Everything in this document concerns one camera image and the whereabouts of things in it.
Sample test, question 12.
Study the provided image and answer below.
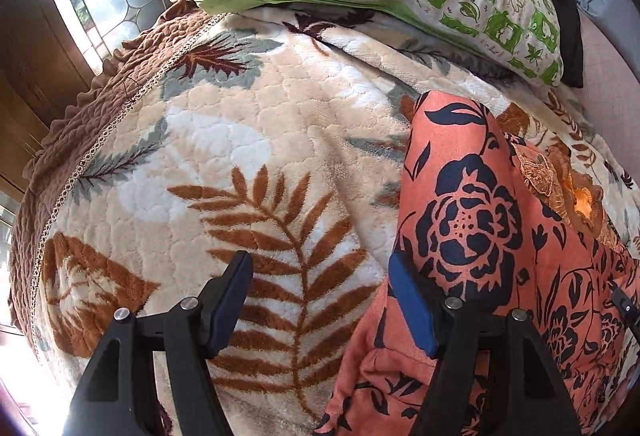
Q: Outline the orange floral garment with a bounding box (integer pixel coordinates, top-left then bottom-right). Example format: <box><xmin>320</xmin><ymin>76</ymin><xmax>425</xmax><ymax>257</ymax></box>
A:
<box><xmin>311</xmin><ymin>91</ymin><xmax>639</xmax><ymax>435</ymax></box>

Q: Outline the pink bolster cushion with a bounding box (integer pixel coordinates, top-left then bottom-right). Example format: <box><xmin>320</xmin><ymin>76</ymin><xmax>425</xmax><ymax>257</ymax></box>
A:
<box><xmin>577</xmin><ymin>12</ymin><xmax>640</xmax><ymax>180</ymax></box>

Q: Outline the leaf-patterned fleece blanket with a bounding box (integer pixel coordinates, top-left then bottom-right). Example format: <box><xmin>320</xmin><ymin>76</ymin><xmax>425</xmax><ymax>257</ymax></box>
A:
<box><xmin>10</xmin><ymin>6</ymin><xmax>639</xmax><ymax>435</ymax></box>

